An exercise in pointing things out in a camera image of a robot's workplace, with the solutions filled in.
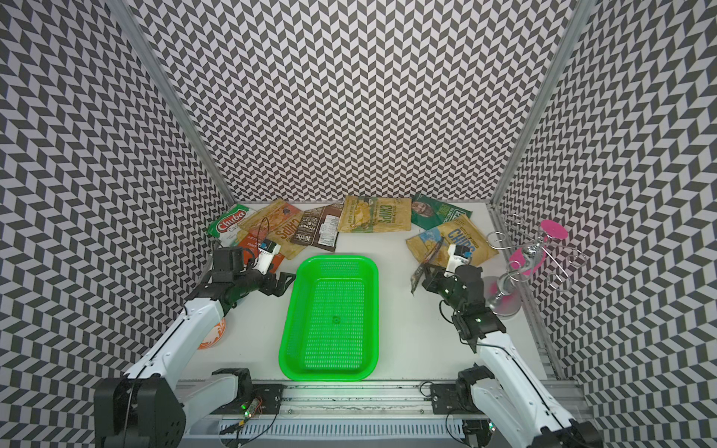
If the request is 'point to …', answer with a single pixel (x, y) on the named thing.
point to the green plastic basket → (331, 327)
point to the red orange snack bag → (249, 246)
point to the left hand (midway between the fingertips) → (280, 272)
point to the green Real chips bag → (429, 214)
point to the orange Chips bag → (276, 223)
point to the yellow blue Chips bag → (431, 246)
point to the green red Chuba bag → (226, 227)
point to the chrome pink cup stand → (528, 258)
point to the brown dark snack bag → (318, 228)
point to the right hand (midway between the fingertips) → (422, 270)
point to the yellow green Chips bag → (369, 214)
